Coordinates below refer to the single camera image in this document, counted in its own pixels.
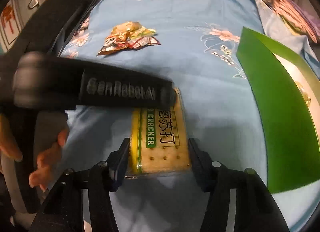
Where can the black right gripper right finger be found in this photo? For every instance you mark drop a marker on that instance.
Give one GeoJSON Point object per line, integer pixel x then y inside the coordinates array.
{"type": "Point", "coordinates": [214, 180]}

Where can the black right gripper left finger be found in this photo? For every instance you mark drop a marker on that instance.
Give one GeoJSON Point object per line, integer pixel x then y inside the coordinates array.
{"type": "Point", "coordinates": [105, 177]}

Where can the soda cracker packet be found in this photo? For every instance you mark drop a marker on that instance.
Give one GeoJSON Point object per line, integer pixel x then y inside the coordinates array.
{"type": "Point", "coordinates": [159, 141]}

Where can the person left hand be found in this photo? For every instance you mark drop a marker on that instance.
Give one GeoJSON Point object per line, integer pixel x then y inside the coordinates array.
{"type": "Point", "coordinates": [46, 160]}

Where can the orange panda snack bag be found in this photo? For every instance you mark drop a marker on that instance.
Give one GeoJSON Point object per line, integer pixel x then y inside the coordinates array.
{"type": "Point", "coordinates": [117, 39]}

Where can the green storage box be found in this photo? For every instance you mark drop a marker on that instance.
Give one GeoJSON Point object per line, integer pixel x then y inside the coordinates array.
{"type": "Point", "coordinates": [290, 134]}

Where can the red white snack packet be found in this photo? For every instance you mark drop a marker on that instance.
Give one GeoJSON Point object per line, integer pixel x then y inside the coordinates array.
{"type": "Point", "coordinates": [142, 42]}

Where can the green yellow snack packet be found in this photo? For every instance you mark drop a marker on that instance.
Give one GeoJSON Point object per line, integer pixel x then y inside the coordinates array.
{"type": "Point", "coordinates": [142, 32]}

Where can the folded floral fabric pile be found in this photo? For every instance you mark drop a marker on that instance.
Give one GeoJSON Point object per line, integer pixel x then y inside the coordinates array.
{"type": "Point", "coordinates": [299, 21]}

